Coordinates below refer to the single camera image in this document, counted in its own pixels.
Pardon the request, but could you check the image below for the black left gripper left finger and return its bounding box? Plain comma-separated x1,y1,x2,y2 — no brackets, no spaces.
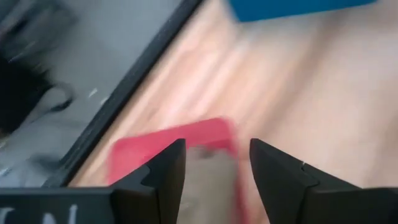
111,138,187,224

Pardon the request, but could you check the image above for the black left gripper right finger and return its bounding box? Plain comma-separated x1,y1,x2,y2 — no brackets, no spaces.
249,138,364,224

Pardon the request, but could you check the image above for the olive beige hat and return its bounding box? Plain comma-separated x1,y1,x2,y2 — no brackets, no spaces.
177,145,241,224

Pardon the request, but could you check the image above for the pink plastic bin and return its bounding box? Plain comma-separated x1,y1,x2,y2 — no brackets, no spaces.
107,117,250,224

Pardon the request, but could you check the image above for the blue plastic bin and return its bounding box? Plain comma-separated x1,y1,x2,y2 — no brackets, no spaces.
228,0,379,23

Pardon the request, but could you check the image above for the black table edge rail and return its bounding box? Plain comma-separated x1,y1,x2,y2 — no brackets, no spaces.
42,0,205,188

